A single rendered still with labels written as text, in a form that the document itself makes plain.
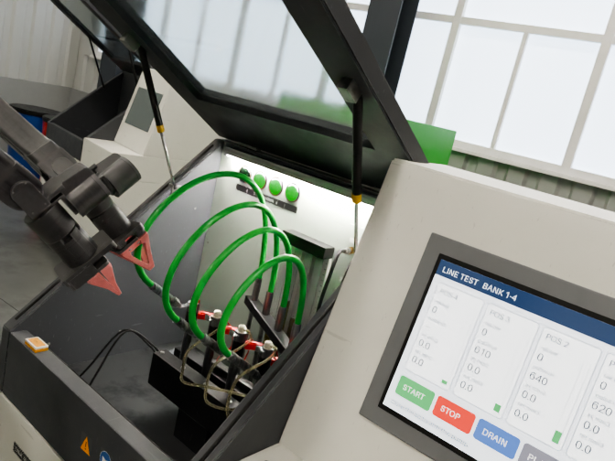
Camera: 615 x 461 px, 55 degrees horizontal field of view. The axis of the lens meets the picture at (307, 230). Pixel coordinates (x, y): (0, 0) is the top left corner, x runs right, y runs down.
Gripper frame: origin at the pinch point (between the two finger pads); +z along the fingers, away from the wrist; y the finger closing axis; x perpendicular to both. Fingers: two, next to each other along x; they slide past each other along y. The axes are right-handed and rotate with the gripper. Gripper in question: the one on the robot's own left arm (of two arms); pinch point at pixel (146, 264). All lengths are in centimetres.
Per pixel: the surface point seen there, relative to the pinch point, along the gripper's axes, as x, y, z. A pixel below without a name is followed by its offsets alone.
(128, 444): 26.2, -13.2, 18.4
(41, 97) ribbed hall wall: -185, 719, 16
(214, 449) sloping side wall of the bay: 17.1, -27.6, 22.8
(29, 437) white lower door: 40, 23, 21
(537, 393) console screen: -19, -68, 31
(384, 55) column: -312, 247, 102
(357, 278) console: -21.8, -33.0, 17.4
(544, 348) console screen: -24, -67, 27
